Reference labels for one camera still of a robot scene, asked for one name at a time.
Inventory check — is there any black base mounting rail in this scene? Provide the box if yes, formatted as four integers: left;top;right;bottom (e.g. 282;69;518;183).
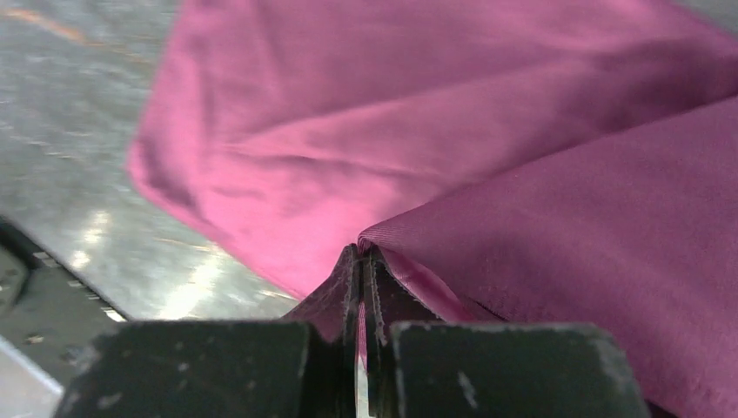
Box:
1;217;127;387

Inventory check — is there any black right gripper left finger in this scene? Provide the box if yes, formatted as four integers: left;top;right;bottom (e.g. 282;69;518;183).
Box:
55;246;361;417

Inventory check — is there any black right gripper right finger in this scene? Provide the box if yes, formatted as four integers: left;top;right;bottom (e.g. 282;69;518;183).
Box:
363;247;651;417

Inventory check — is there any magenta satin napkin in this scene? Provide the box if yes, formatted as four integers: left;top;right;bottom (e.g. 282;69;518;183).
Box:
129;1;737;417

